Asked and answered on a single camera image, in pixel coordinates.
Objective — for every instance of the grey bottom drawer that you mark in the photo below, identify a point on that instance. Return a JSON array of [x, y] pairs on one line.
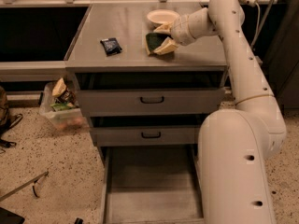
[[151, 185]]

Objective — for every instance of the clear plastic bin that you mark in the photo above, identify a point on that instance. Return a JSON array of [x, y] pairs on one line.
[[61, 120]]

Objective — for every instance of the grey middle drawer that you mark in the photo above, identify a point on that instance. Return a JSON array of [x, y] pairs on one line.
[[146, 130]]

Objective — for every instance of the dark blue snack packet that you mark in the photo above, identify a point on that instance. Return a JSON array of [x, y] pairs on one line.
[[111, 46]]

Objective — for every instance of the black object bottom left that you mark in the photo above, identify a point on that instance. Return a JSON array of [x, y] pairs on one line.
[[7, 217]]

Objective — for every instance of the grey drawer cabinet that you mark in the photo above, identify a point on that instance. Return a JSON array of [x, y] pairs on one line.
[[127, 22]]

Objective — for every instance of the dark backpack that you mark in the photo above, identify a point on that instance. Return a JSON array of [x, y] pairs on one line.
[[7, 121]]

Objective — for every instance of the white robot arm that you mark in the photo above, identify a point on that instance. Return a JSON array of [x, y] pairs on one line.
[[233, 143]]

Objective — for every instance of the dark rolling cabinet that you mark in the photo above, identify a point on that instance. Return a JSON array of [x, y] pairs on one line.
[[282, 58]]

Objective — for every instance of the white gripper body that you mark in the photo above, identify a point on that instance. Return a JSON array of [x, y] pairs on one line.
[[179, 30]]

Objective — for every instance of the metal bar on floor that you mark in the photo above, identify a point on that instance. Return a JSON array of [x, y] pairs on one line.
[[24, 185]]

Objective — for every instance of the tan snack bag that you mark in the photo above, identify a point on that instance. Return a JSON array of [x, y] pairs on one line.
[[61, 92]]

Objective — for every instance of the grey drawer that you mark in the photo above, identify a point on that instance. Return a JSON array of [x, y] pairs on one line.
[[149, 93], [151, 185], [146, 130]]

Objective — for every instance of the green yellow sponge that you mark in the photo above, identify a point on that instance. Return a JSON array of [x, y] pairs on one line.
[[155, 43]]

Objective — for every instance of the white bowl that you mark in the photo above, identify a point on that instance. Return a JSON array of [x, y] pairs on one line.
[[161, 16]]

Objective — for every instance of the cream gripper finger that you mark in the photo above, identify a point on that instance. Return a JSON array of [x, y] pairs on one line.
[[165, 28], [168, 46]]

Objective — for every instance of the grey top drawer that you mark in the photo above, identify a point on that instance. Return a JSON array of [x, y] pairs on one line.
[[149, 93]]

